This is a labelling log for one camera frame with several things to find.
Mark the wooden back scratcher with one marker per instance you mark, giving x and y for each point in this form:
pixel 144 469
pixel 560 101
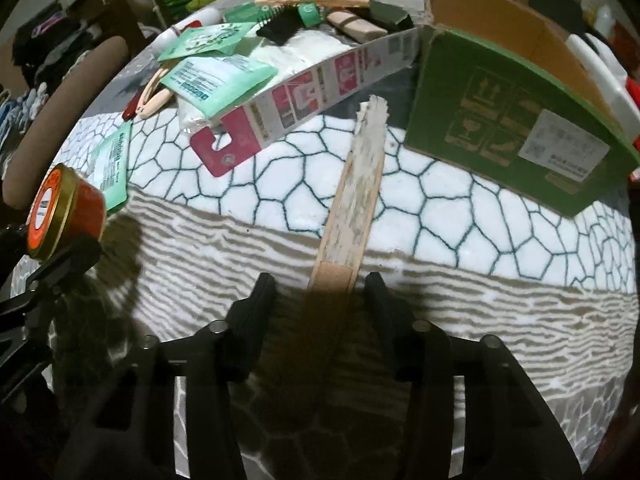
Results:
pixel 327 3

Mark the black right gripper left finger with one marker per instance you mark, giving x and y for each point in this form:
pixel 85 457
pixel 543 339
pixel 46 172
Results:
pixel 127 430

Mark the patterned table blanket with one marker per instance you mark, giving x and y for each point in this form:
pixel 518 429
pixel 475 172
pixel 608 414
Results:
pixel 466 253

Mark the red handled tool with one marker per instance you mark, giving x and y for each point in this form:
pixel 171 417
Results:
pixel 130 110

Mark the white plastic bottle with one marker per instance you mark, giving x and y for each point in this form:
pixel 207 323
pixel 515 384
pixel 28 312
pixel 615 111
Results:
pixel 203 17

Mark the worn wooden stick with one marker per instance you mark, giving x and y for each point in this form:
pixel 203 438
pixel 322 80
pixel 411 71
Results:
pixel 338 261

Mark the mint wipes pack loose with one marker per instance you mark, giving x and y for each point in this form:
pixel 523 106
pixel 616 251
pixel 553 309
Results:
pixel 108 167

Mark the beige wrapped bar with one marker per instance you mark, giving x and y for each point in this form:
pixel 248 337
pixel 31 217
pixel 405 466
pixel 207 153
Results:
pixel 355 27

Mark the white tissue box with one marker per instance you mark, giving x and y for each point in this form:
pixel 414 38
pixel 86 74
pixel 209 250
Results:
pixel 620 93

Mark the dark green small box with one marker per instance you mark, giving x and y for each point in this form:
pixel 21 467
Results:
pixel 392 18

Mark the black hair brush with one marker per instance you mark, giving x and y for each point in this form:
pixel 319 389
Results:
pixel 281 25

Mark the mint wet wipes pack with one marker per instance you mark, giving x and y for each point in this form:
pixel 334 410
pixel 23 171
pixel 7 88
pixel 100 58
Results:
pixel 214 85

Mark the pink white long package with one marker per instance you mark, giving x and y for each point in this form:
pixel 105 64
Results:
pixel 273 113

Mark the orange lid gold tin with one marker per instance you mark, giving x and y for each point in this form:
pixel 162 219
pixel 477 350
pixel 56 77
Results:
pixel 66 207

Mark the green tea packet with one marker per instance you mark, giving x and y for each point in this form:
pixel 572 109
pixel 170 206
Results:
pixel 217 39

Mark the green cardboard box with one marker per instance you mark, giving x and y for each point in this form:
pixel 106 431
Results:
pixel 501 95

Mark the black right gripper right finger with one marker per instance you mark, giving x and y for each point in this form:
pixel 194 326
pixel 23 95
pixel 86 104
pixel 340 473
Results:
pixel 509 433

